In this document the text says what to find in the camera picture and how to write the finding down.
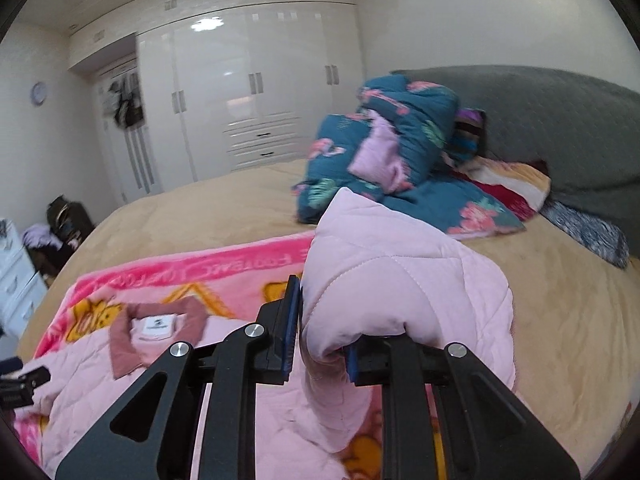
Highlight red white folded blanket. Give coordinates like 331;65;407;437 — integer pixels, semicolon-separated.
454;156;551;221

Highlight pink quilted jacket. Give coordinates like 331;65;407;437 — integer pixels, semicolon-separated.
12;186;518;480

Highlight lilac clothes pile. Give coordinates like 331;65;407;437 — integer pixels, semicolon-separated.
22;223;63;250

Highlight white door with hanging bags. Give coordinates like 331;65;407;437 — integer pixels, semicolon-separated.
94;56;163;204

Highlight white glossy wardrobe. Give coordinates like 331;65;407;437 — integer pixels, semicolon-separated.
70;0;363;192

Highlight black white patterned pillow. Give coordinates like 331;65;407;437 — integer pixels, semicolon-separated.
540;200;630;269

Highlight dark bag on floor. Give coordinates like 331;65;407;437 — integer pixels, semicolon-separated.
47;195;96;250

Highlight round wall clock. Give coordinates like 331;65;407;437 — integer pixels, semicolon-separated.
30;81;48;107

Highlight teal floral quilt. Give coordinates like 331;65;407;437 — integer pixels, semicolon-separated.
295;74;524;240

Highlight grey upholstered headboard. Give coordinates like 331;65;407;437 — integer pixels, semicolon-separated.
403;65;639;256

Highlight white drawer dresser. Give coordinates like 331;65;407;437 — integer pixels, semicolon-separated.
0;218;48;339

